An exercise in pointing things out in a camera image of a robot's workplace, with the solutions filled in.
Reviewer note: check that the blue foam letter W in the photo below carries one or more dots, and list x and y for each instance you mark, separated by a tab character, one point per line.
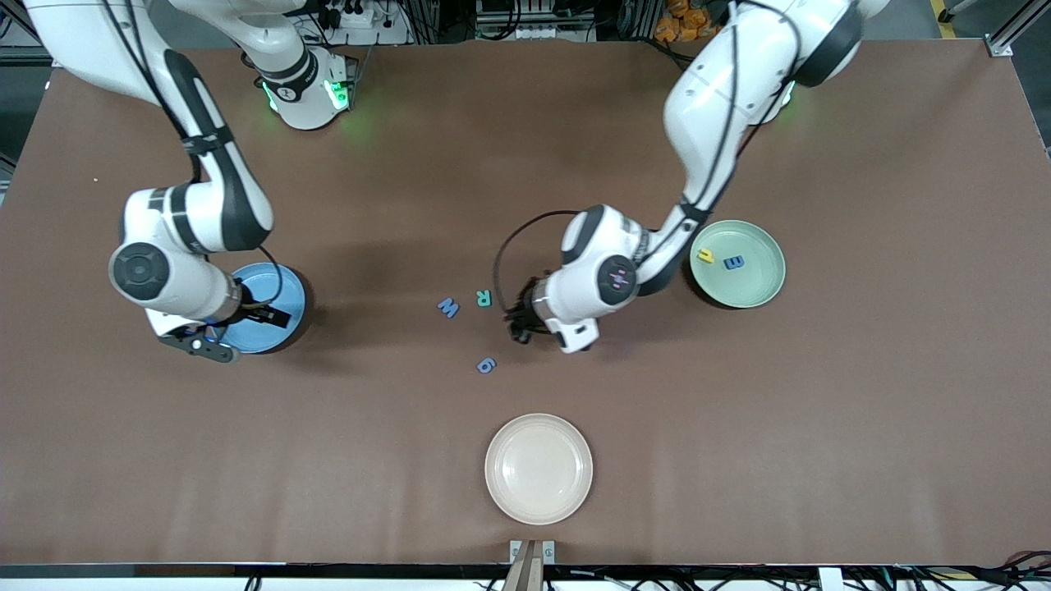
447	308

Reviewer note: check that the orange packets pile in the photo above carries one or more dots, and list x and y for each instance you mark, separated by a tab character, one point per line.
686	20

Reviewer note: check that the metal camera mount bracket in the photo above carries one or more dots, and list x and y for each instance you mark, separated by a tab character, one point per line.
532	554

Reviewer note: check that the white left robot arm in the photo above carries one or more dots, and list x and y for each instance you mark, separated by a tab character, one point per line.
722	98

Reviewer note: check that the green plate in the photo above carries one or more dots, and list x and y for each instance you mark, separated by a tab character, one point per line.
751	283

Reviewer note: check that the blue foam letter g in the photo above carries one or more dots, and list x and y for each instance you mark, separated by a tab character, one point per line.
486	365

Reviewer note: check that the cream plate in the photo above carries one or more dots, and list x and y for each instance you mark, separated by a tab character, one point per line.
539	469

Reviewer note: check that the green foam letter R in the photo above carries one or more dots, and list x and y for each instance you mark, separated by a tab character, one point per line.
484	297

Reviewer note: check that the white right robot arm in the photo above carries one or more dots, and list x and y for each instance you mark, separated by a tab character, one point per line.
66	41

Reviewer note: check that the blue plate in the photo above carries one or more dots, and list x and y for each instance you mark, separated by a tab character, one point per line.
271	338

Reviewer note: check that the black and white equipment rack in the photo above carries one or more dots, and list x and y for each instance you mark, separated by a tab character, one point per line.
534	20

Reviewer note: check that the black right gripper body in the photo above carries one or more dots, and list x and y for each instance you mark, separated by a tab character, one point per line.
256	313

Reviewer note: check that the white power strip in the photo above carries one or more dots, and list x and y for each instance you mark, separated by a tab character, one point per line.
369	29

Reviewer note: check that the blue foam letter e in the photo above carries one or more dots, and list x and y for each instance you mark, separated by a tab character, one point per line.
733	262

